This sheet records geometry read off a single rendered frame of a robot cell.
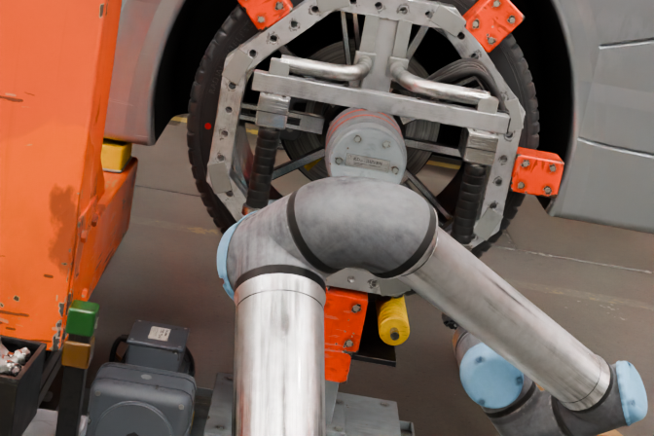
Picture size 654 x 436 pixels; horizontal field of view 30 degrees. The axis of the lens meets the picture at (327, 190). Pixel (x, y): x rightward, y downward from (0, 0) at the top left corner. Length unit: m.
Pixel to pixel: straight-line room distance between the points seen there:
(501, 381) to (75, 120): 0.74
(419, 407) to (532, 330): 1.62
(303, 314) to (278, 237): 0.10
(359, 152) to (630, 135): 0.61
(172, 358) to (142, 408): 0.17
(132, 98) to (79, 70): 0.54
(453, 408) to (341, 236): 1.89
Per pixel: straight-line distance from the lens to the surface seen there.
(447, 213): 2.33
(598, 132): 2.39
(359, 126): 2.05
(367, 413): 2.64
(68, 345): 1.77
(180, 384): 2.18
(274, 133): 1.96
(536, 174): 2.23
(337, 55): 2.42
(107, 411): 2.15
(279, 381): 1.43
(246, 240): 1.54
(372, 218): 1.48
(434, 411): 3.29
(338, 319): 2.27
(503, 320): 1.65
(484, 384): 1.86
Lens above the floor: 1.30
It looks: 14 degrees down
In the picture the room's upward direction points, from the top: 10 degrees clockwise
